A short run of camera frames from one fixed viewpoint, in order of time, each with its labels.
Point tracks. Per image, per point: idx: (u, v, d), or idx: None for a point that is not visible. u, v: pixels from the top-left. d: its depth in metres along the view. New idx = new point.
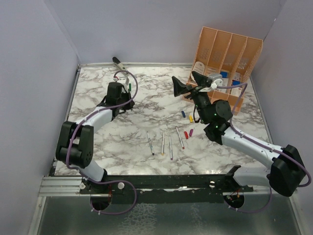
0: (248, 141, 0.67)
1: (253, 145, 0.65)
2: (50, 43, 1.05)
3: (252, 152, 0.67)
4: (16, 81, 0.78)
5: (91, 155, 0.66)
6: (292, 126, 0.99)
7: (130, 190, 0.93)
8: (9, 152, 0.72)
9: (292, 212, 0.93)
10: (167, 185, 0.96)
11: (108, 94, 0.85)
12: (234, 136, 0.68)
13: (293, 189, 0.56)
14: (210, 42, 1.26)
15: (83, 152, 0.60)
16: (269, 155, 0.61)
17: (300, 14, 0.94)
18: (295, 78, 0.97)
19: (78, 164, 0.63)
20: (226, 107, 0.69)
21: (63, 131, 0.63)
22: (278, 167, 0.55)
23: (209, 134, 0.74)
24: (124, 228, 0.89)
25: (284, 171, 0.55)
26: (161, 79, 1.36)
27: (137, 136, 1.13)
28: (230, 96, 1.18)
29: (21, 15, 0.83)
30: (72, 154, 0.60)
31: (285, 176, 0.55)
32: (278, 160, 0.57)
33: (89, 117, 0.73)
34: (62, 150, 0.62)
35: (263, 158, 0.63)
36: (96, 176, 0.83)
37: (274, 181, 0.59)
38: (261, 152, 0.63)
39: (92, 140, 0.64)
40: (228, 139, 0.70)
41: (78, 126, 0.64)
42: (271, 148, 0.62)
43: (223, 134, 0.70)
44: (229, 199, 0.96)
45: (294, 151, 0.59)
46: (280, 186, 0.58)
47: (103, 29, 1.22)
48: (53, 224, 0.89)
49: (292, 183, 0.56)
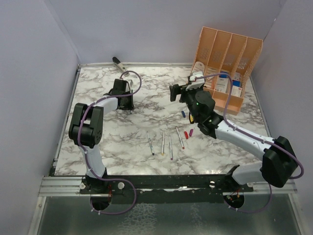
0: (241, 133, 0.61)
1: (245, 136, 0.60)
2: (50, 43, 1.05)
3: (244, 145, 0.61)
4: (16, 80, 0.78)
5: (101, 136, 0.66)
6: (292, 126, 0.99)
7: (130, 190, 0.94)
8: (9, 152, 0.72)
9: (292, 212, 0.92)
10: (167, 185, 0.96)
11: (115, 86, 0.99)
12: (227, 129, 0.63)
13: (285, 180, 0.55)
14: (210, 42, 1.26)
15: (95, 129, 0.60)
16: (260, 147, 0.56)
17: (300, 14, 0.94)
18: (295, 78, 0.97)
19: (88, 143, 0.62)
20: (207, 96, 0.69)
21: (75, 110, 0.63)
22: (268, 157, 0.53)
23: (202, 129, 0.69)
24: (124, 228, 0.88)
25: (276, 161, 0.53)
26: (161, 79, 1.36)
27: (137, 137, 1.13)
28: (230, 96, 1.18)
29: (22, 15, 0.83)
30: (84, 132, 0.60)
31: (277, 167, 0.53)
32: (270, 150, 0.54)
33: (99, 101, 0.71)
34: (74, 128, 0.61)
35: (255, 150, 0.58)
36: (100, 164, 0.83)
37: (266, 171, 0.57)
38: (253, 143, 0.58)
39: (102, 120, 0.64)
40: (221, 132, 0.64)
41: (90, 106, 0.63)
42: (263, 139, 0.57)
43: (216, 127, 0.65)
44: (229, 199, 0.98)
45: (286, 141, 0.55)
46: (272, 176, 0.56)
47: (103, 29, 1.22)
48: (52, 224, 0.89)
49: (284, 175, 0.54)
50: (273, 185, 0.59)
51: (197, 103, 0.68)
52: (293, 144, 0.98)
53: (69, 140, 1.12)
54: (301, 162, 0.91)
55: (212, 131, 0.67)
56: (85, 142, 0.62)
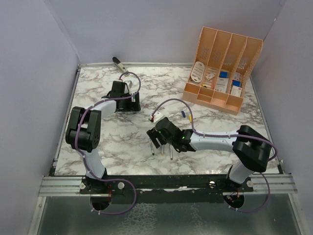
0: (210, 137, 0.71)
1: (214, 139, 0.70)
2: (50, 43, 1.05)
3: (217, 146, 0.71)
4: (16, 81, 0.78)
5: (98, 141, 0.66)
6: (292, 126, 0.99)
7: (130, 190, 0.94)
8: (9, 152, 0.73)
9: (292, 212, 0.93)
10: (168, 184, 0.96)
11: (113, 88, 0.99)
12: (198, 138, 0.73)
13: (264, 163, 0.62)
14: (210, 42, 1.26)
15: (93, 133, 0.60)
16: (229, 141, 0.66)
17: (300, 14, 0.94)
18: (294, 77, 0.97)
19: (85, 147, 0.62)
20: (164, 122, 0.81)
21: (72, 114, 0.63)
22: (239, 150, 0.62)
23: (180, 146, 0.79)
24: (124, 228, 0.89)
25: (247, 150, 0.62)
26: (161, 79, 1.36)
27: (137, 137, 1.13)
28: (230, 96, 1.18)
29: (21, 15, 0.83)
30: (81, 136, 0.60)
31: (251, 154, 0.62)
32: (237, 143, 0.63)
33: (97, 104, 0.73)
34: (71, 132, 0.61)
35: (227, 146, 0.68)
36: (99, 168, 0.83)
37: (245, 162, 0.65)
38: (222, 141, 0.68)
39: (99, 124, 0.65)
40: (195, 143, 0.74)
41: (87, 110, 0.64)
42: (229, 134, 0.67)
43: (190, 141, 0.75)
44: (229, 199, 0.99)
45: (248, 129, 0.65)
46: (252, 165, 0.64)
47: (103, 29, 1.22)
48: (52, 224, 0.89)
49: (260, 157, 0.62)
50: (257, 171, 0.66)
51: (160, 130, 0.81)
52: (293, 145, 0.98)
53: None
54: (301, 162, 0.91)
55: (190, 147, 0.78)
56: (82, 147, 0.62)
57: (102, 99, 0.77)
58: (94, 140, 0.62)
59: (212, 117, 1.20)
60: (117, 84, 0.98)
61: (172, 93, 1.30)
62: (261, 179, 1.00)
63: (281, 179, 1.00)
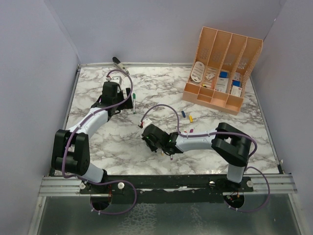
0: (192, 137, 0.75)
1: (196, 138, 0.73)
2: (50, 43, 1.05)
3: (200, 145, 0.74)
4: (16, 81, 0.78)
5: (87, 163, 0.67)
6: (292, 127, 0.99)
7: (130, 190, 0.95)
8: (9, 151, 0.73)
9: (292, 212, 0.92)
10: (168, 185, 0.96)
11: (103, 93, 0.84)
12: (183, 140, 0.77)
13: (245, 157, 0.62)
14: (210, 43, 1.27)
15: (79, 162, 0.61)
16: (209, 140, 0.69)
17: (299, 14, 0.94)
18: (294, 77, 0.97)
19: (73, 172, 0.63)
20: (150, 128, 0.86)
21: (57, 140, 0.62)
22: (218, 146, 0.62)
23: (168, 149, 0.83)
24: (124, 228, 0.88)
25: (226, 146, 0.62)
26: (161, 79, 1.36)
27: (138, 137, 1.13)
28: (230, 96, 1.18)
29: (21, 15, 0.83)
30: (69, 162, 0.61)
31: (230, 150, 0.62)
32: (215, 139, 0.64)
33: (84, 122, 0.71)
34: (57, 160, 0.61)
35: (208, 144, 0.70)
36: (95, 177, 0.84)
37: (227, 158, 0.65)
38: (203, 140, 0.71)
39: (86, 148, 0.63)
40: (180, 144, 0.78)
41: (73, 134, 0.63)
42: (208, 133, 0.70)
43: (175, 143, 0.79)
44: (229, 199, 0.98)
45: (226, 126, 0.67)
46: (234, 160, 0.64)
47: (103, 29, 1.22)
48: (52, 224, 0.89)
49: (240, 152, 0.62)
50: (241, 166, 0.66)
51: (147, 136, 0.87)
52: (293, 145, 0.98)
53: None
54: (302, 162, 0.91)
55: (177, 149, 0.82)
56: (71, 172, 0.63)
57: (91, 113, 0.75)
58: (82, 165, 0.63)
59: (212, 117, 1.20)
60: (109, 89, 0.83)
61: (172, 93, 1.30)
62: (260, 179, 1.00)
63: (281, 179, 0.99)
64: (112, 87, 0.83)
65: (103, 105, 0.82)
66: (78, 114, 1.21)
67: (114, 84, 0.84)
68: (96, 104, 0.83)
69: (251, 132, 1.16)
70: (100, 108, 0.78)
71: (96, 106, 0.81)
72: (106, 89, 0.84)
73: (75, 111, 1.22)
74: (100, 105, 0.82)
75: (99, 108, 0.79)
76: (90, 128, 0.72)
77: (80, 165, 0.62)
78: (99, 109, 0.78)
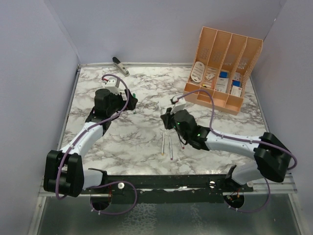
0: (228, 140, 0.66)
1: (234, 142, 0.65)
2: (50, 43, 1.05)
3: (238, 150, 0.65)
4: (16, 81, 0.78)
5: (81, 183, 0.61)
6: (293, 127, 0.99)
7: (130, 190, 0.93)
8: (9, 151, 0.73)
9: (292, 212, 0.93)
10: (168, 185, 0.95)
11: (96, 105, 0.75)
12: (216, 139, 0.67)
13: (283, 174, 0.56)
14: (210, 43, 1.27)
15: (73, 183, 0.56)
16: (250, 148, 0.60)
17: (299, 14, 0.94)
18: (294, 77, 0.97)
19: (66, 194, 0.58)
20: (184, 113, 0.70)
21: (49, 162, 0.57)
22: (260, 156, 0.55)
23: (194, 143, 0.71)
24: (124, 228, 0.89)
25: (269, 158, 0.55)
26: (161, 79, 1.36)
27: (138, 137, 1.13)
28: (230, 96, 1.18)
29: (21, 15, 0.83)
30: (61, 185, 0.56)
31: (272, 163, 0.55)
32: (259, 149, 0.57)
33: (77, 140, 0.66)
34: (50, 181, 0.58)
35: (246, 151, 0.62)
36: (95, 181, 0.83)
37: (262, 170, 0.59)
38: (242, 146, 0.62)
39: (80, 169, 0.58)
40: (211, 143, 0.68)
41: (65, 155, 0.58)
42: (251, 140, 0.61)
43: (205, 139, 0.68)
44: (229, 199, 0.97)
45: (272, 136, 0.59)
46: (270, 175, 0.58)
47: (103, 29, 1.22)
48: (52, 225, 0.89)
49: (279, 168, 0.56)
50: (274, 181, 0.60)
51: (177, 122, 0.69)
52: (293, 145, 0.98)
53: (69, 140, 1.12)
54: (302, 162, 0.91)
55: (204, 145, 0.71)
56: (63, 194, 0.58)
57: (84, 129, 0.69)
58: (76, 187, 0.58)
59: None
60: (101, 102, 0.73)
61: (172, 93, 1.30)
62: (260, 179, 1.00)
63: None
64: (105, 99, 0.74)
65: (98, 119, 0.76)
66: (77, 114, 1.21)
67: (106, 95, 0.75)
68: (90, 117, 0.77)
69: (251, 133, 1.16)
70: (94, 124, 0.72)
71: (90, 120, 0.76)
72: (98, 103, 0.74)
73: (75, 111, 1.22)
74: (95, 119, 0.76)
75: (94, 122, 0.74)
76: (84, 147, 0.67)
77: (74, 187, 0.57)
78: (93, 124, 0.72)
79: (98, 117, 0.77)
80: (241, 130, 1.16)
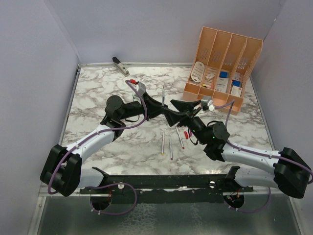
0: (246, 152, 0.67)
1: (253, 156, 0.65)
2: (50, 42, 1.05)
3: (255, 164, 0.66)
4: (16, 81, 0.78)
5: (76, 184, 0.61)
6: (293, 126, 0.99)
7: (130, 190, 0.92)
8: (9, 151, 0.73)
9: (292, 212, 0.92)
10: (168, 185, 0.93)
11: (107, 115, 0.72)
12: (233, 151, 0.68)
13: (302, 190, 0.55)
14: (210, 43, 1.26)
15: (67, 182, 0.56)
16: (269, 162, 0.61)
17: (299, 14, 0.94)
18: (295, 77, 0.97)
19: (58, 191, 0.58)
20: (223, 129, 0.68)
21: (52, 155, 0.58)
22: (281, 173, 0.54)
23: (210, 154, 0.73)
24: (124, 228, 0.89)
25: (288, 174, 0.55)
26: (161, 79, 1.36)
27: (138, 137, 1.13)
28: (230, 96, 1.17)
29: (21, 15, 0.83)
30: (55, 180, 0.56)
31: (292, 178, 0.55)
32: (279, 165, 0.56)
33: (82, 142, 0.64)
34: (47, 175, 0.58)
35: (265, 166, 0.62)
36: (94, 181, 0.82)
37: (281, 186, 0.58)
38: (261, 160, 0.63)
39: (78, 171, 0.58)
40: (229, 155, 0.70)
41: (67, 153, 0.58)
42: (270, 154, 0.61)
43: (222, 151, 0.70)
44: (229, 199, 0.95)
45: (292, 152, 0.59)
46: (289, 190, 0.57)
47: (103, 28, 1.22)
48: (52, 225, 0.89)
49: (300, 184, 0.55)
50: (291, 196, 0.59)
51: (213, 136, 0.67)
52: (293, 145, 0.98)
53: (69, 140, 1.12)
54: None
55: (220, 156, 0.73)
56: (55, 190, 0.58)
57: (95, 131, 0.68)
58: (69, 186, 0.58)
59: (212, 117, 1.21)
60: (111, 114, 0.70)
61: (172, 93, 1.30)
62: None
63: None
64: (115, 112, 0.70)
65: (113, 124, 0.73)
66: (77, 114, 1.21)
67: (117, 108, 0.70)
68: (105, 120, 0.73)
69: (252, 132, 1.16)
70: (107, 128, 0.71)
71: (104, 124, 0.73)
72: (109, 115, 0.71)
73: (75, 111, 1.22)
74: (110, 125, 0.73)
75: (108, 127, 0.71)
76: (89, 150, 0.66)
77: (67, 186, 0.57)
78: (106, 128, 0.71)
79: (113, 121, 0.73)
80: (241, 130, 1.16)
